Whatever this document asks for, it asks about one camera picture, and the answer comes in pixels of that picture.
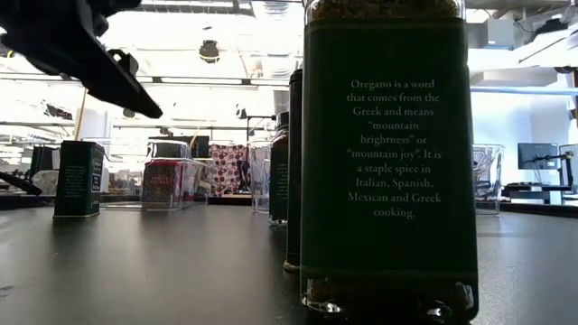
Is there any black frame strut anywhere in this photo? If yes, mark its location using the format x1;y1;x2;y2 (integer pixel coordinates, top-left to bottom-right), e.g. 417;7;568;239
0;170;44;196

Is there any dark green spice tin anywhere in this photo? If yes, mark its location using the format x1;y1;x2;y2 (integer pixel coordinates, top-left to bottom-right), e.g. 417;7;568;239
283;68;304;274
52;140;106;219

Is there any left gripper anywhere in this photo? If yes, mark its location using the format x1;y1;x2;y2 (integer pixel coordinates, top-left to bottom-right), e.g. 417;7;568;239
0;0;163;119

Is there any grey crumpled cover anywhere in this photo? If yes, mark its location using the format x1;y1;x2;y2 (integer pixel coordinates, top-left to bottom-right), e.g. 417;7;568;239
31;170;60;196

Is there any red white patterned cloth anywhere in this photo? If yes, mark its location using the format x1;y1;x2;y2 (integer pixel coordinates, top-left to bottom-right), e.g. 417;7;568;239
210;143;250;199

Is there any black chair back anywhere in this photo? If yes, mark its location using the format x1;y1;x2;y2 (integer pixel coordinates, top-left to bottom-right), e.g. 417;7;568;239
29;144;61;180

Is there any oregano glass spice jar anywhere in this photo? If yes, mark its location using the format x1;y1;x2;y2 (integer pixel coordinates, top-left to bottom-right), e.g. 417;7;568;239
299;0;480;325
268;111;291;227

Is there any clear plastic bin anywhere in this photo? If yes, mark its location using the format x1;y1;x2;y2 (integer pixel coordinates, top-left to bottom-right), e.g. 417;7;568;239
143;138;214;211
249;140;272;213
472;143;506;216

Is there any black dome ceiling lamp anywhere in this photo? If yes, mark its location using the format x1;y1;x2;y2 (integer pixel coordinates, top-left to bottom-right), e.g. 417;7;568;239
199;39;221;64

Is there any yellow cable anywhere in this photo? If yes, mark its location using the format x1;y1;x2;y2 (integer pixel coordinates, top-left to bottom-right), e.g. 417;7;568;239
73;88;88;141

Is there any black desk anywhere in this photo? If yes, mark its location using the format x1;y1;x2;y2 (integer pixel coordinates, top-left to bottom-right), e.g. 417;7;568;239
500;181;573;205

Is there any black monitor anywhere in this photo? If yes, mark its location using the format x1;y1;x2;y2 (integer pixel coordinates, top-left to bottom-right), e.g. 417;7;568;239
148;135;211;159
517;142;560;171

